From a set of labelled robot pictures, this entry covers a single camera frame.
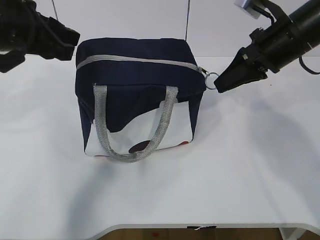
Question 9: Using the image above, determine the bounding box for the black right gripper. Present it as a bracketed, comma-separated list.
[214, 15, 313, 93]

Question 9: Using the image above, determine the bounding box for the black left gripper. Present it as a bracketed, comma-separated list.
[0, 0, 81, 73]

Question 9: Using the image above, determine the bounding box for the navy blue lunch bag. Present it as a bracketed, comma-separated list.
[75, 37, 218, 163]

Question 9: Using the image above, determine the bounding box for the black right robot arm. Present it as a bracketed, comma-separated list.
[214, 0, 320, 93]

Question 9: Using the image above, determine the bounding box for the black tape on table edge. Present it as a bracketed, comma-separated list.
[186, 225, 217, 231]

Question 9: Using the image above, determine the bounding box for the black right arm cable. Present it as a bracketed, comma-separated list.
[298, 55, 320, 75]

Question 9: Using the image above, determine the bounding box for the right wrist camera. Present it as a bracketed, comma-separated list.
[234, 0, 288, 25]

